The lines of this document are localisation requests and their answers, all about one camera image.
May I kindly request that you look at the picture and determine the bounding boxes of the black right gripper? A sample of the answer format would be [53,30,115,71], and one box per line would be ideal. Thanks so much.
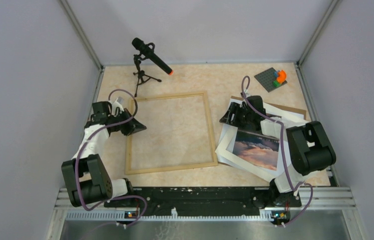
[220,102,254,129]

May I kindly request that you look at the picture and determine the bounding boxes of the aluminium front rail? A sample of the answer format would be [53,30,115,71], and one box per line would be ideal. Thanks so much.
[55,187,356,222]

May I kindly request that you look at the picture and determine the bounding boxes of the grey building brick baseplate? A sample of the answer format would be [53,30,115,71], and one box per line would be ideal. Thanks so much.
[254,67,288,93]

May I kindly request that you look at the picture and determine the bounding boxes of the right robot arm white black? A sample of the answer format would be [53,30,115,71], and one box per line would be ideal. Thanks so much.
[215,95,336,206]

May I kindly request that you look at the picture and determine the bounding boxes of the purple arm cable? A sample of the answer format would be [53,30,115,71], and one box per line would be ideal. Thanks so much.
[74,88,148,230]
[241,75,314,228]

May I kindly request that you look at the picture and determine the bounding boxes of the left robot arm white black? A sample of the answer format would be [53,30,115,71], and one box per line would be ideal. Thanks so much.
[61,101,146,207]

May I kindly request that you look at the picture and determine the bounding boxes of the brown cardboard backing board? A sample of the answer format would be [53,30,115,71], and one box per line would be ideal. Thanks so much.
[218,96,307,181]

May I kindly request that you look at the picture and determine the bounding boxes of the white mat board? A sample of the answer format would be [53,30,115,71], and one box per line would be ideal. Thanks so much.
[215,124,284,182]

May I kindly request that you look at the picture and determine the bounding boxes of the black microphone orange tip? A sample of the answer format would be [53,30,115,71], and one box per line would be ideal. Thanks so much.
[132,37,173,75]

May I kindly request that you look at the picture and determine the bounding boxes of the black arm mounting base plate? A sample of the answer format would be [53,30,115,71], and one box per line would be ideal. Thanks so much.
[104,186,302,217]

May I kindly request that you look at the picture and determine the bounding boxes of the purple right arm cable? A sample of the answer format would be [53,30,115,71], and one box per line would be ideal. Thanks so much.
[241,75,314,228]

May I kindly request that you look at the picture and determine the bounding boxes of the sunset cloud photo print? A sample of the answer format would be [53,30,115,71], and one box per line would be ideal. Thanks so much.
[232,130,279,171]

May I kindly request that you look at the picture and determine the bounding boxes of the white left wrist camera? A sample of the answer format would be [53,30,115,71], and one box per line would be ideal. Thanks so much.
[112,97,124,116]

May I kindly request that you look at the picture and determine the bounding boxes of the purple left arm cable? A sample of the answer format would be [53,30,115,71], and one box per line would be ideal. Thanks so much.
[74,88,148,230]

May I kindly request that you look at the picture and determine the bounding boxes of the colourful toy brick stack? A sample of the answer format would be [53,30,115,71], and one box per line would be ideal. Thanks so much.
[272,70,287,88]

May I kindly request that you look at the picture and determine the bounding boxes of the black mini tripod stand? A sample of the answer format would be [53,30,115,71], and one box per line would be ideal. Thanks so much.
[133,54,162,97]

